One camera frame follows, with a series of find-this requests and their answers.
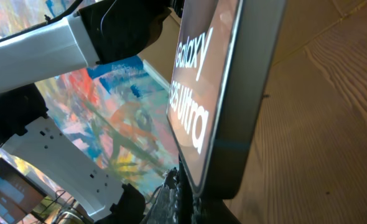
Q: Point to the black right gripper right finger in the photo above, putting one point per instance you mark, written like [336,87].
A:
[206,211]

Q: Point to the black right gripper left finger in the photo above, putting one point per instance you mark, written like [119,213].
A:
[165,209]

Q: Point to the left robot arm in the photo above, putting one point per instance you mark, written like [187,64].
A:
[31,60]

